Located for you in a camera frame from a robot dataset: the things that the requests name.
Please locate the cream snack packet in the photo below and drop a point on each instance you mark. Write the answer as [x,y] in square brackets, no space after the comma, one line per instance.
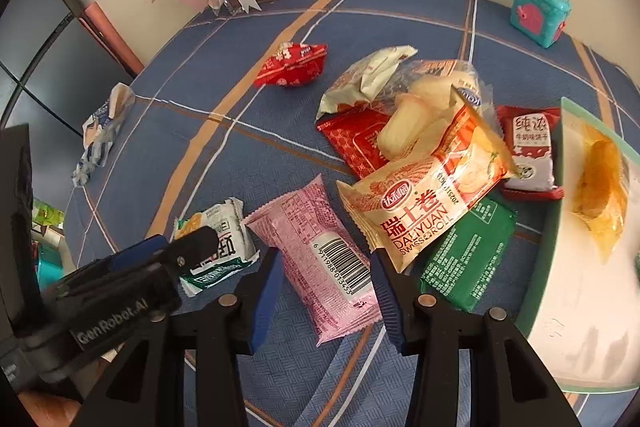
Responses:
[370,72]

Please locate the blue plaid tablecloth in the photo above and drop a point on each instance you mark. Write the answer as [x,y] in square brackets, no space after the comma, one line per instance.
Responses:
[240,72]

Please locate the orange cake roll packet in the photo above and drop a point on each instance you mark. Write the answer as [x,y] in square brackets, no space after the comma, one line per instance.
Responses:
[415,207]

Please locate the flat red patterned packet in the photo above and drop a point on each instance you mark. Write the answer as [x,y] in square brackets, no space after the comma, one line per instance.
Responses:
[350,142]

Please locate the red white biscuit packet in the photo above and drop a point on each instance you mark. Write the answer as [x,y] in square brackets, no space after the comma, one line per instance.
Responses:
[532,147]

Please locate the blue white snack packet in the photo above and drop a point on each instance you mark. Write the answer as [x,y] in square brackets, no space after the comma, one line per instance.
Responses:
[100,132]

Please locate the white tray green rim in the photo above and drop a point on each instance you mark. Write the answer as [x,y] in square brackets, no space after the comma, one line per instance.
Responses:
[575,297]

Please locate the yellow snack packet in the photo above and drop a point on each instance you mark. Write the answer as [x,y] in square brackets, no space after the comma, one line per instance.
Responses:
[600,187]

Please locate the pink snack packet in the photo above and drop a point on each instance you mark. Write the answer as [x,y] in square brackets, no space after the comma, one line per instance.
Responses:
[310,237]

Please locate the teal toy box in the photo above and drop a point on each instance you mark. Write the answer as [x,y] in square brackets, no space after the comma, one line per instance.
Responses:
[537,12]

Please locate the clear round pastry packet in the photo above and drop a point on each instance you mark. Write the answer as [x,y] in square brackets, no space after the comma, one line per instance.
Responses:
[440,84]

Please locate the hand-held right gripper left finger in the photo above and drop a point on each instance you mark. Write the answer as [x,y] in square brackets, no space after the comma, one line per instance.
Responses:
[265,294]

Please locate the red peanut snack packet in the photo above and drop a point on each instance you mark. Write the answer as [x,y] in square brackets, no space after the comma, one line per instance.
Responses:
[290,64]

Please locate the pale yellow jelly cup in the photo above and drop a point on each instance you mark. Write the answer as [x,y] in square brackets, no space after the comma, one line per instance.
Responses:
[400,127]

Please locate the white green snack packet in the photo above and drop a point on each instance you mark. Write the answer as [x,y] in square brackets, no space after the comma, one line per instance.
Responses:
[230,234]

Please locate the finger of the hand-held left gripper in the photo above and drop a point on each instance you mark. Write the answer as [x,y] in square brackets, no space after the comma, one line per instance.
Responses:
[135,253]
[197,246]

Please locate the teal item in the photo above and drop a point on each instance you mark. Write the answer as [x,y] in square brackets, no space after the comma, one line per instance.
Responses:
[52,267]

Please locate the green item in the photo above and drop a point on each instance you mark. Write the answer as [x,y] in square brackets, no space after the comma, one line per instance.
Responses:
[47,213]

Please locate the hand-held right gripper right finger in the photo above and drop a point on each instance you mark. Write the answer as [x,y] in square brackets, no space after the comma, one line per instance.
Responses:
[387,302]

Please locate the grey refrigerator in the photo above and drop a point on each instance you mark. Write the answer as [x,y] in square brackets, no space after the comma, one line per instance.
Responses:
[45,57]

